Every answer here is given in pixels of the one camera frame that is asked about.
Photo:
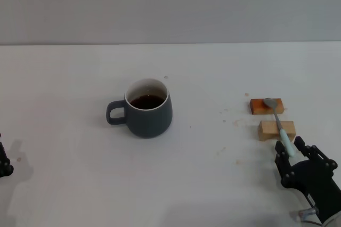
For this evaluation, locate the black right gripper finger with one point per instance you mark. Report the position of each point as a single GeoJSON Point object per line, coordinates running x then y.
{"type": "Point", "coordinates": [283, 165]}
{"type": "Point", "coordinates": [318, 156]}

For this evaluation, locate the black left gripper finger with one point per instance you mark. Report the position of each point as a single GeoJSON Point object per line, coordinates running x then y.
{"type": "Point", "coordinates": [4, 167]}

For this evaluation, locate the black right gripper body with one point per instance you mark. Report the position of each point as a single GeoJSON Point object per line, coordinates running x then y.
{"type": "Point", "coordinates": [317, 184]}

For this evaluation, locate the dark grey ceramic cup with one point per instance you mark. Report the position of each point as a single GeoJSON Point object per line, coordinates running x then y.
{"type": "Point", "coordinates": [149, 123]}

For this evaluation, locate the light wooden block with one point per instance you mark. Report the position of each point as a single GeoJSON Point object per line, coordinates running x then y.
{"type": "Point", "coordinates": [267, 129]}

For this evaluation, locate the dark orange wooden block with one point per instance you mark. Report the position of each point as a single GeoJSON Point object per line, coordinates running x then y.
{"type": "Point", "coordinates": [257, 107]}

